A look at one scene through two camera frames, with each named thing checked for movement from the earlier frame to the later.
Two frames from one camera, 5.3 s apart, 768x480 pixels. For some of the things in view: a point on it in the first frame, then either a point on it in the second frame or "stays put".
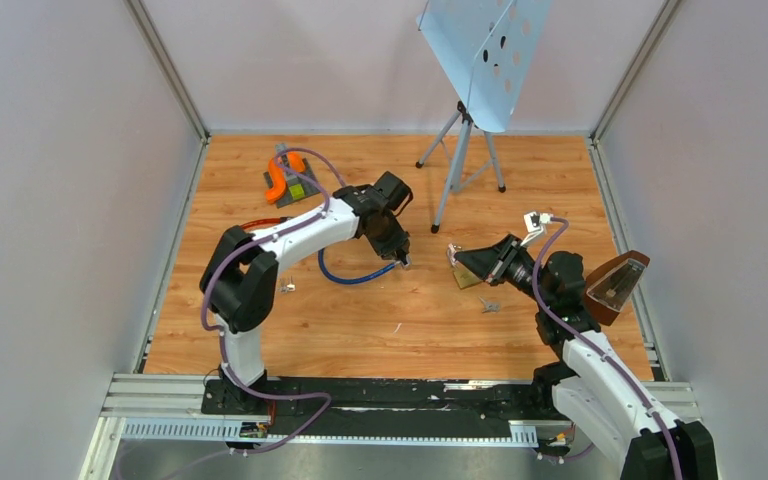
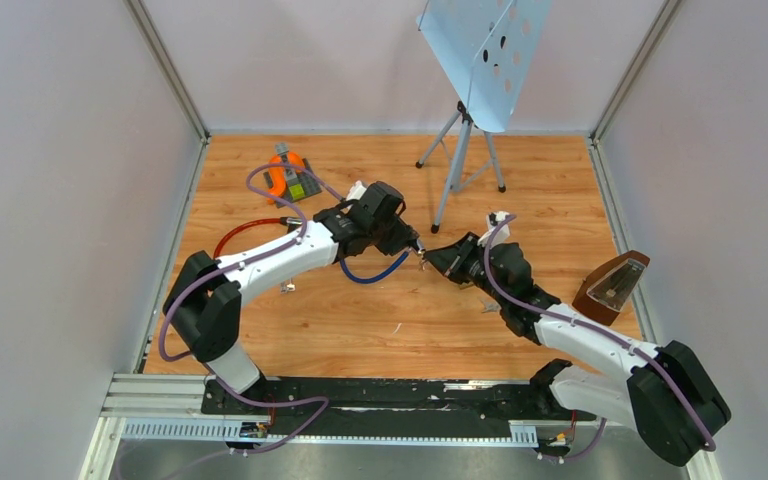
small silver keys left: x=286 y=288 stays put
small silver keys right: x=490 y=307 stays put
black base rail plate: x=333 y=408 stays put
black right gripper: x=491 y=262 -> x=451 y=259
